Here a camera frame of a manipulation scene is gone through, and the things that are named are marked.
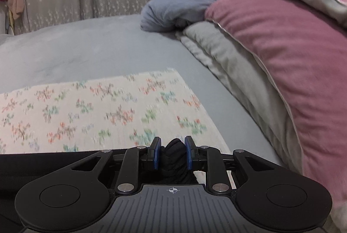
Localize black pants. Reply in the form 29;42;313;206
0;138;201;233

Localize pink quilt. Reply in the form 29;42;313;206
205;0;347;212

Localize light grey folded quilt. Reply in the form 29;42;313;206
175;21;305;175

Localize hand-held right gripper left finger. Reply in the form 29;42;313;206
71;136;162;195

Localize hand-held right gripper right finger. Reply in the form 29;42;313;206
184;136;275;194

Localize floral printed blanket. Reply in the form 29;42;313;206
0;68;231;155

